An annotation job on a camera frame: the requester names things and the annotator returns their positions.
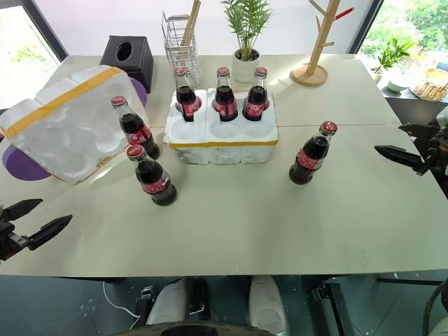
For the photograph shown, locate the black cable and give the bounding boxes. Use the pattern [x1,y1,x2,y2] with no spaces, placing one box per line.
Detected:
[424,283,448,336]

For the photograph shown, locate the white cable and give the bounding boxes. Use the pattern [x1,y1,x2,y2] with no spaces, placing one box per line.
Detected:
[102,279,141,322]

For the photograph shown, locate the white foam lid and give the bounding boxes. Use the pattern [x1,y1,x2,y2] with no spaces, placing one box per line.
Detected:
[0,65,151,184]

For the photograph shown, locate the white foam bottle tray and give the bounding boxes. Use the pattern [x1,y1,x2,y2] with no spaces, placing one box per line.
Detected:
[162,87,280,165]

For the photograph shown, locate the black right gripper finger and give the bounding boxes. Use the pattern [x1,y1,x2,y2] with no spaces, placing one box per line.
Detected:
[398,122,438,141]
[374,144,432,176]

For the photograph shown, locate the green plant in white pot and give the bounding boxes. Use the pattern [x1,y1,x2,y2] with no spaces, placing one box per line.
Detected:
[220,0,274,84]

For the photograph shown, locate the glass cola bottle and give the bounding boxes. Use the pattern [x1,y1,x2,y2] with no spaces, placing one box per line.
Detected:
[111,94,161,160]
[241,66,270,123]
[212,66,236,123]
[125,144,178,207]
[174,66,203,123]
[288,120,339,186]

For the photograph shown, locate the metal wire utensil holder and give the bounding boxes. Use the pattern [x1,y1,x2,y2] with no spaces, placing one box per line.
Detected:
[161,10,202,88]

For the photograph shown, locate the white robot left leg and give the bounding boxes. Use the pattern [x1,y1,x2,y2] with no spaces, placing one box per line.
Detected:
[146,278,187,326]

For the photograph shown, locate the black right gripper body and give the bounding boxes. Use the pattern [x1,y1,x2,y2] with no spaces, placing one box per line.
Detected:
[425,125,448,176]

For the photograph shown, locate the black table leg frame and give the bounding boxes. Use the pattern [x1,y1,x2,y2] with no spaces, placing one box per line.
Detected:
[302,274,448,336]

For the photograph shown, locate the woven basket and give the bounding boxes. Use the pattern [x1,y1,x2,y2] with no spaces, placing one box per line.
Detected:
[409,67,448,102]

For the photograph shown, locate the purple round mat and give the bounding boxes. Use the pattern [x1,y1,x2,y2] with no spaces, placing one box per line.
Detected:
[1,77,147,182]

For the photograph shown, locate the white robot leg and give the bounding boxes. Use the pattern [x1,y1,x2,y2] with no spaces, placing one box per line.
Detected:
[246,275,285,333]
[146,278,187,326]

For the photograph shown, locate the wooden tree stand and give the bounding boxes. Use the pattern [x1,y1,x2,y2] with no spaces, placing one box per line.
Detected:
[290,0,355,85]

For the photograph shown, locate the small potted plant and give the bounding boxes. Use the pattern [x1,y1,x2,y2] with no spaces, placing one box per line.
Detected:
[371,37,417,93]

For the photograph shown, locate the black tissue box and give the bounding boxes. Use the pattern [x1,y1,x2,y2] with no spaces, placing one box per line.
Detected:
[99,34,155,94]

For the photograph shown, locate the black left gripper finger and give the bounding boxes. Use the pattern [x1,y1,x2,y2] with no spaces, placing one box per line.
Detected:
[26,213,74,251]
[1,198,44,221]

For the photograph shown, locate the wooden chopsticks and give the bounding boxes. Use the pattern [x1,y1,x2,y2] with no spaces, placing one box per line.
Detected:
[180,0,202,47]

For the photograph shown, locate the white robot right leg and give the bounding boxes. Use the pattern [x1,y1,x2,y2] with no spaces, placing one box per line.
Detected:
[246,275,285,333]

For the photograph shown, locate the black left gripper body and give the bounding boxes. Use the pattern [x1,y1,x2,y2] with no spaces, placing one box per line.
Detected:
[0,209,29,262]

